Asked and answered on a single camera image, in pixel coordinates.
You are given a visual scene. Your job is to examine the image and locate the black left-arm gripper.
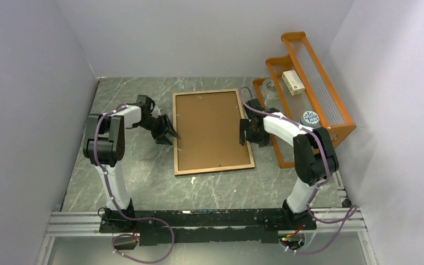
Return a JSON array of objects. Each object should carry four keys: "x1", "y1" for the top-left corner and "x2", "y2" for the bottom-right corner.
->
[{"x1": 136, "y1": 114, "x2": 179, "y2": 146}]

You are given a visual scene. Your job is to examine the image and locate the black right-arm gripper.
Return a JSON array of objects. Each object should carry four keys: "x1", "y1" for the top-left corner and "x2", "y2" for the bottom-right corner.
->
[{"x1": 239, "y1": 119, "x2": 269, "y2": 147}]

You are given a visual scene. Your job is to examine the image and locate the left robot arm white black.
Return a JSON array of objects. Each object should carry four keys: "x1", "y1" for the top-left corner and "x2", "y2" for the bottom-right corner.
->
[{"x1": 83, "y1": 95, "x2": 179, "y2": 232}]

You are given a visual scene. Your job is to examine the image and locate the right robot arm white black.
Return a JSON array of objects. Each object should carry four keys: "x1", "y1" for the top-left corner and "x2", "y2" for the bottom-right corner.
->
[{"x1": 239, "y1": 99, "x2": 339, "y2": 229}]

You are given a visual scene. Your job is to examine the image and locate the orange wooden shelf rack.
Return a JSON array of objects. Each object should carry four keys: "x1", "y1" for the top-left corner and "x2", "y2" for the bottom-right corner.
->
[{"x1": 253, "y1": 31, "x2": 356, "y2": 147}]

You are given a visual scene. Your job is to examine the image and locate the white red medicine box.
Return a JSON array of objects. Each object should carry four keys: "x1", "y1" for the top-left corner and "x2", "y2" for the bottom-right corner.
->
[{"x1": 282, "y1": 70, "x2": 305, "y2": 96}]

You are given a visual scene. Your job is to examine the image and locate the blue white ceramic jar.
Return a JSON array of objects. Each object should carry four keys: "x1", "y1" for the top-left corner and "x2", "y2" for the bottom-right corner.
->
[{"x1": 300, "y1": 110, "x2": 320, "y2": 128}]

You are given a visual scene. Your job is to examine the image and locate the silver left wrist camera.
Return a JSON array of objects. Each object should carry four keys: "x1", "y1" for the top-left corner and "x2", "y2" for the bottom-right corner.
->
[{"x1": 151, "y1": 106, "x2": 162, "y2": 118}]

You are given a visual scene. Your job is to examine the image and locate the light wooden picture frame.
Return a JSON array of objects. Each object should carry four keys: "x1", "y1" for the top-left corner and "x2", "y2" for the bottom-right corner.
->
[{"x1": 172, "y1": 88, "x2": 256, "y2": 177}]

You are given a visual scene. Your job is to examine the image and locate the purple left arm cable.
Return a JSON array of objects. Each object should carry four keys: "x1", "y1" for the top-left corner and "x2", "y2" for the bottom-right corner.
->
[{"x1": 93, "y1": 104, "x2": 175, "y2": 263}]

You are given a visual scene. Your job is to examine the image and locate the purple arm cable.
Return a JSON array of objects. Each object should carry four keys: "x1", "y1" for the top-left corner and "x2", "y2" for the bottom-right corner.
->
[
  {"x1": 93, "y1": 104, "x2": 175, "y2": 263},
  {"x1": 239, "y1": 86, "x2": 358, "y2": 256}
]

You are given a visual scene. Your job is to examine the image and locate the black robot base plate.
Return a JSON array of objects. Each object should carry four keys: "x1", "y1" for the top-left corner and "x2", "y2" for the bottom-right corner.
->
[{"x1": 99, "y1": 208, "x2": 316, "y2": 246}]

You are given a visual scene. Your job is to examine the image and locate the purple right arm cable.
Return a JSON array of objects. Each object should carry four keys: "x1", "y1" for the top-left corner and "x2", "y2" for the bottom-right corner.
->
[{"x1": 239, "y1": 86, "x2": 358, "y2": 256}]

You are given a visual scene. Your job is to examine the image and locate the aluminium rail frame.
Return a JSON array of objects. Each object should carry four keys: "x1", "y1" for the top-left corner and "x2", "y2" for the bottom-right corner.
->
[{"x1": 36, "y1": 172, "x2": 378, "y2": 264}]

